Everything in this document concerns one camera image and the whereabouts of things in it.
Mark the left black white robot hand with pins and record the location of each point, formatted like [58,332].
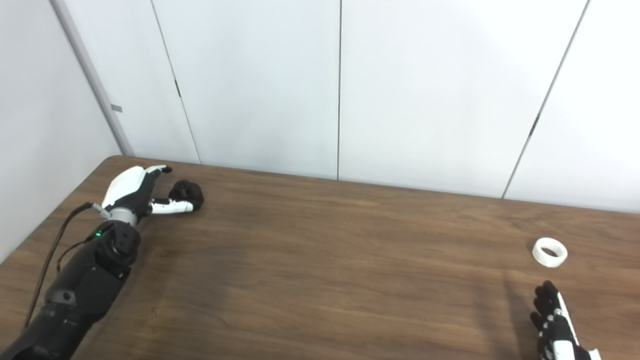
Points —
[127,190]

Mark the grey wall corner trim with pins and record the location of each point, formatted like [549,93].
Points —
[95,85]

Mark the small grey trim tag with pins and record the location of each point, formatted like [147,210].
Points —
[116,108]

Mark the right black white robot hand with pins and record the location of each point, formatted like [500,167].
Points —
[557,330]

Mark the round black plastic part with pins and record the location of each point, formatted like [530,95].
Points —
[190,192]

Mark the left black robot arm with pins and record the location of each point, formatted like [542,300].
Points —
[85,280]

